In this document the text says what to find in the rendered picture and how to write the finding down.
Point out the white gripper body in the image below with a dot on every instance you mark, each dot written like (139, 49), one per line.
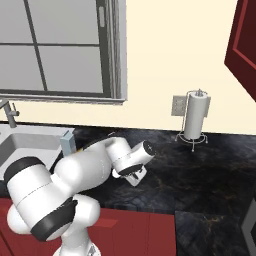
(136, 178)

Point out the grey wall socket plate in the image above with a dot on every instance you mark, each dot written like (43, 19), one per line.
(177, 106)

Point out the white paper towel roll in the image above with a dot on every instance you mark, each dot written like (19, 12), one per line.
(195, 115)

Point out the grey metal tap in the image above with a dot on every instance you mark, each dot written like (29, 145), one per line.
(10, 115)

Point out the pale blue milk carton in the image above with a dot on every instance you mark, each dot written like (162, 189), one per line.
(68, 144)

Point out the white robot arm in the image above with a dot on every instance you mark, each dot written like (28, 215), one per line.
(43, 190)

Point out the red drawer front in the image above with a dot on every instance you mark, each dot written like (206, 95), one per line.
(140, 233)

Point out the red lower cupboard door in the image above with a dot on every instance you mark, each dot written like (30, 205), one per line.
(4, 230)

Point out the grey framed window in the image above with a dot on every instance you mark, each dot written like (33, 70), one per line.
(66, 50)

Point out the grey steel sink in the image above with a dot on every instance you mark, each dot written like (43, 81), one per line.
(30, 143)

